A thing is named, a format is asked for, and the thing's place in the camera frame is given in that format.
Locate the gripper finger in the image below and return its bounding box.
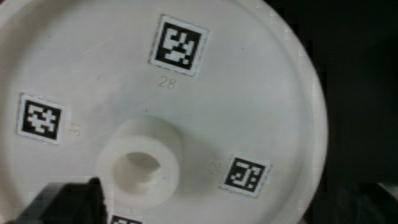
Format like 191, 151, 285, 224
24, 178, 107, 224

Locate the white round table top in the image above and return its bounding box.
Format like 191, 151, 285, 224
0, 0, 328, 224

